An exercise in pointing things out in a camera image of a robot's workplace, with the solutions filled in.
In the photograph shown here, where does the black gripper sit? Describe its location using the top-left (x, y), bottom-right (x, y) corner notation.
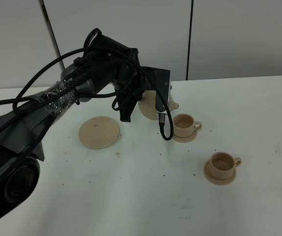
top-left (112, 66), bottom-right (157, 122)

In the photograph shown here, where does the tan clay teapot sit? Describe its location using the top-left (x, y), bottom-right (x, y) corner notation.
top-left (138, 90), bottom-right (167, 120)

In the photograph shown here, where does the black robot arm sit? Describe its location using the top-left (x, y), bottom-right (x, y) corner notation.
top-left (0, 34), bottom-right (149, 219)

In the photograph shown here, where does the tan teapot saucer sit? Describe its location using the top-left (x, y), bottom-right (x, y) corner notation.
top-left (78, 116), bottom-right (120, 149)

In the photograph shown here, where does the far tan teacup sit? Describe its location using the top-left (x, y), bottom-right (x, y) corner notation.
top-left (173, 114), bottom-right (202, 138)

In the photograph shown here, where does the tan teacup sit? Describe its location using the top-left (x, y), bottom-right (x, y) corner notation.
top-left (173, 114), bottom-right (202, 138)
top-left (208, 152), bottom-right (242, 180)

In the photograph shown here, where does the far tan cup saucer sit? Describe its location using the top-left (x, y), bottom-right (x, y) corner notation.
top-left (172, 126), bottom-right (198, 143)

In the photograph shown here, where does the tan cup saucer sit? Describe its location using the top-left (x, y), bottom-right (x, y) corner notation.
top-left (204, 160), bottom-right (236, 185)
top-left (172, 126), bottom-right (198, 143)

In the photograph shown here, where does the near tan cup saucer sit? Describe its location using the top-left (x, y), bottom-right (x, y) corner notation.
top-left (204, 160), bottom-right (236, 185)

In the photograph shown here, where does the near tan teacup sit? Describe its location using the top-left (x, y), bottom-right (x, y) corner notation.
top-left (208, 152), bottom-right (242, 180)

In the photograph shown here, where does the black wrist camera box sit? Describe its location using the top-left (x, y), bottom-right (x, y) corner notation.
top-left (141, 66), bottom-right (170, 113)

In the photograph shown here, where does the black braided camera cable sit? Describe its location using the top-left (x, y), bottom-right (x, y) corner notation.
top-left (0, 28), bottom-right (175, 141)

